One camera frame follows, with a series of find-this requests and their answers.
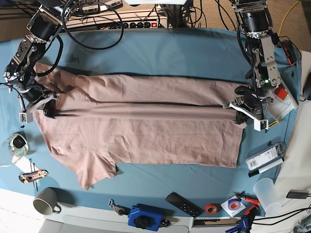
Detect grey coffee mug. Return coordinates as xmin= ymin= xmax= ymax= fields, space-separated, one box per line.
xmin=33 ymin=188 xmax=62 ymax=216

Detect pink t-shirt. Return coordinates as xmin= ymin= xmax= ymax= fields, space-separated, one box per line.
xmin=34 ymin=69 xmax=245 ymax=190

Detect red tape roll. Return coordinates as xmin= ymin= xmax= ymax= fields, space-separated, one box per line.
xmin=205 ymin=203 xmax=221 ymax=215

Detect blue clamp bottom right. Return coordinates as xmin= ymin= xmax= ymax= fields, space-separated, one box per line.
xmin=225 ymin=205 xmax=259 ymax=233

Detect white power strip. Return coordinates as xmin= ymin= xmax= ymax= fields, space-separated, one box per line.
xmin=66 ymin=10 xmax=170 ymax=29

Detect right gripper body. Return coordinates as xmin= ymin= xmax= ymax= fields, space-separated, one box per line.
xmin=18 ymin=83 xmax=59 ymax=109

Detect glass jar with black lid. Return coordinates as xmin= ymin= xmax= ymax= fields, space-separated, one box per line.
xmin=5 ymin=133 xmax=29 ymax=156

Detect yellow cable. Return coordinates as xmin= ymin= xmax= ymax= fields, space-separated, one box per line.
xmin=278 ymin=0 xmax=302 ymax=37

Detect orange utility knife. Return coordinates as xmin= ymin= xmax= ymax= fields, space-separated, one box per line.
xmin=18 ymin=170 xmax=48 ymax=183

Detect clear plastic case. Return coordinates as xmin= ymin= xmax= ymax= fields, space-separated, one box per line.
xmin=246 ymin=142 xmax=286 ymax=170

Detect metal carabiner keychain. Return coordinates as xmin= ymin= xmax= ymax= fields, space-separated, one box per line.
xmin=108 ymin=199 xmax=130 ymax=216

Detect black zip ties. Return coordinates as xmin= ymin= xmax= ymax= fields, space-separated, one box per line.
xmin=29 ymin=158 xmax=38 ymax=191

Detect black remote control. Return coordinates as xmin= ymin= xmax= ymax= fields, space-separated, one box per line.
xmin=165 ymin=192 xmax=203 ymax=217

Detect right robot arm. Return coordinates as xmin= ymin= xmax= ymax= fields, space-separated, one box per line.
xmin=3 ymin=5 xmax=64 ymax=123

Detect black and white marker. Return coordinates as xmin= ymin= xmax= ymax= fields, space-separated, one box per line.
xmin=248 ymin=158 xmax=285 ymax=178

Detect white paper note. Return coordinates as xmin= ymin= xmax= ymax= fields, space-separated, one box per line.
xmin=15 ymin=157 xmax=39 ymax=173

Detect thick black cable loop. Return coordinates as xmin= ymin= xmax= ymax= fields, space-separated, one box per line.
xmin=62 ymin=0 xmax=124 ymax=50

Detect blue box with black knob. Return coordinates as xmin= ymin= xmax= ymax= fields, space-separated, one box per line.
xmin=128 ymin=204 xmax=164 ymax=232

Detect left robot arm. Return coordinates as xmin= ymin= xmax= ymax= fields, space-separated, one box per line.
xmin=229 ymin=0 xmax=281 ymax=131

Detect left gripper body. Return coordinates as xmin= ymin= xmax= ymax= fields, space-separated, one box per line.
xmin=234 ymin=86 xmax=273 ymax=119

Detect blue table cloth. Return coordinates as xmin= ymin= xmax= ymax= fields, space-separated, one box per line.
xmin=0 ymin=29 xmax=296 ymax=216

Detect black computer mouse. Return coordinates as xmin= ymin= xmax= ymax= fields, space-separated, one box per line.
xmin=303 ymin=73 xmax=311 ymax=100

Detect black power adapter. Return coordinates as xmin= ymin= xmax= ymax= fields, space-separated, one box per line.
xmin=286 ymin=190 xmax=311 ymax=199

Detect red handled pliers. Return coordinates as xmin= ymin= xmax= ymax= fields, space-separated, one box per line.
xmin=234 ymin=191 xmax=260 ymax=206

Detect booklet with red square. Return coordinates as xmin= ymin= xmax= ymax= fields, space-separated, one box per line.
xmin=267 ymin=82 xmax=298 ymax=124

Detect orange black clamp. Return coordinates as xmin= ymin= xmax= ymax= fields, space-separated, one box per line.
xmin=281 ymin=39 xmax=302 ymax=66

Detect translucent plastic cup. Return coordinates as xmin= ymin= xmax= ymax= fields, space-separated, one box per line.
xmin=253 ymin=178 xmax=281 ymax=215

